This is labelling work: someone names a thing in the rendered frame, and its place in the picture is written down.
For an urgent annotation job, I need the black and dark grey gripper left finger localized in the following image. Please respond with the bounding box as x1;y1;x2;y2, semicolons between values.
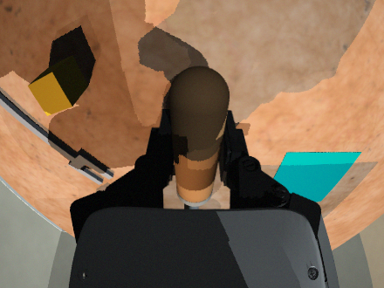
70;109;174;243

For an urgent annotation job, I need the teal square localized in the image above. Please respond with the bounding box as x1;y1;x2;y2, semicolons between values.
273;152;361;202

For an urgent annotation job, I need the yellow cube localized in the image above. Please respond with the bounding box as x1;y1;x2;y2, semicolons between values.
28;55;88;116

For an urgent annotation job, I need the grey combination wrench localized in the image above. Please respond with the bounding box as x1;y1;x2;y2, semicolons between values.
0;93;114;185

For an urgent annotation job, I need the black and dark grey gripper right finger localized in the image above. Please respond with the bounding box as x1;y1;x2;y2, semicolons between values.
219;110;321;241

